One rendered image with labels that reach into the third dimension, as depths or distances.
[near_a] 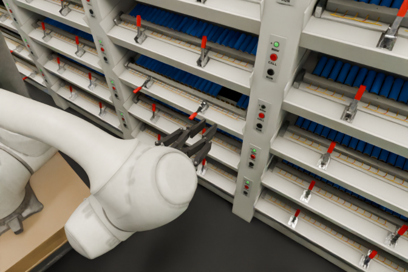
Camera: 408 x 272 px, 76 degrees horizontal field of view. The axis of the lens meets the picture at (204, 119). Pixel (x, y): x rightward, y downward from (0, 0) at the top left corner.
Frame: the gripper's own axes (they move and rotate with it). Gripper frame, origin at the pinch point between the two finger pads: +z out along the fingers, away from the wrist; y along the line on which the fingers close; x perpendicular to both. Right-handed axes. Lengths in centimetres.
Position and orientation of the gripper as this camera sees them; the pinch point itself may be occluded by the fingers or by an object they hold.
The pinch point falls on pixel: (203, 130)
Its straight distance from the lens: 74.6
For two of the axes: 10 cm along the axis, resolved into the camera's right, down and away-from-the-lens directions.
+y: -8.4, -3.7, 3.9
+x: -1.0, 8.1, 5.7
